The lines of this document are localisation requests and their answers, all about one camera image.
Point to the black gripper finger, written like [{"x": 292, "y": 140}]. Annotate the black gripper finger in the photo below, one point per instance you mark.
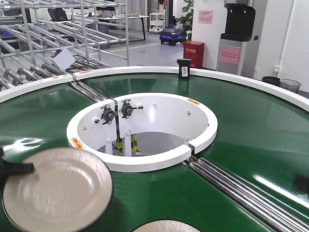
[
  {"x": 301, "y": 182},
  {"x": 8, "y": 169}
]

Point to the beige plate black rim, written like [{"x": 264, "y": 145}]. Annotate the beige plate black rim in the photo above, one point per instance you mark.
[
  {"x": 166, "y": 226},
  {"x": 67, "y": 192}
]

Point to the steel conveyor rollers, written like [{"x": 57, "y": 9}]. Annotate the steel conveyor rollers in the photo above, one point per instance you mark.
[{"x": 242, "y": 183}]

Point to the white outer conveyor rim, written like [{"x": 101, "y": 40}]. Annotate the white outer conveyor rim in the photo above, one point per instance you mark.
[{"x": 202, "y": 85}]

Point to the mesh waste bin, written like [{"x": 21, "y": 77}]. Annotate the mesh waste bin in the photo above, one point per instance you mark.
[{"x": 290, "y": 85}]

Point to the white box on rack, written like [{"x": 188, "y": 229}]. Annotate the white box on rack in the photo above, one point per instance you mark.
[{"x": 62, "y": 58}]

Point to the metal roller rack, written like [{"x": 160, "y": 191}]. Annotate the metal roller rack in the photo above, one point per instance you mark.
[{"x": 32, "y": 30}]

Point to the black box with label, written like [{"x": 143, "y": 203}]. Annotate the black box with label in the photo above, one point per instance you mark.
[{"x": 184, "y": 68}]

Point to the red fire extinguisher box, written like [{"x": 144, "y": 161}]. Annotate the red fire extinguisher box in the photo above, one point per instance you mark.
[{"x": 194, "y": 51}]

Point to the black water dispenser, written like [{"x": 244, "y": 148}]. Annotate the black water dispenser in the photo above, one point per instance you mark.
[{"x": 239, "y": 21}]

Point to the green potted plant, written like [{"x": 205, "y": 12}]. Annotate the green potted plant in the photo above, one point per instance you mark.
[{"x": 187, "y": 19}]

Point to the blue lit mobile robot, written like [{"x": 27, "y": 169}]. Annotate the blue lit mobile robot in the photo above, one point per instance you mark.
[{"x": 169, "y": 33}]

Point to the black bearing mount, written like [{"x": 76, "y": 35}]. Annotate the black bearing mount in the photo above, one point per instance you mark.
[
  {"x": 107, "y": 116},
  {"x": 127, "y": 108}
]

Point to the pink wall notice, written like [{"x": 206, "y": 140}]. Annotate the pink wall notice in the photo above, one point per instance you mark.
[{"x": 205, "y": 16}]

